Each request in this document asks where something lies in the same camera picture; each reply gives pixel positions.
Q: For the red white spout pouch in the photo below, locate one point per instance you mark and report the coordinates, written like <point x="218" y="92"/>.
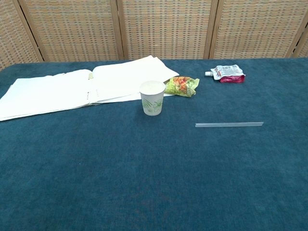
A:
<point x="228" y="73"/>

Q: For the open white spiral notebook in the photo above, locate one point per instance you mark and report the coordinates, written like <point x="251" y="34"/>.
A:
<point x="72" y="89"/>

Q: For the transparent plastic straw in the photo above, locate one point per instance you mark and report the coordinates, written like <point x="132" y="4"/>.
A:
<point x="228" y="124"/>

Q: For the green orange snack packet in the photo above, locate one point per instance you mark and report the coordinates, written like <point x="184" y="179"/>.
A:
<point x="183" y="86"/>

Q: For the woven wooden folding screen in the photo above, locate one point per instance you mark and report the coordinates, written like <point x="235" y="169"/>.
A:
<point x="154" y="29"/>

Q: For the white paper cup green print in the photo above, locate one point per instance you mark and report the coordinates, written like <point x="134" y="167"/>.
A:
<point x="152" y="101"/>

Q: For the teal table cloth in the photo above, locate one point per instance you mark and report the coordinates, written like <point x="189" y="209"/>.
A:
<point x="154" y="156"/>

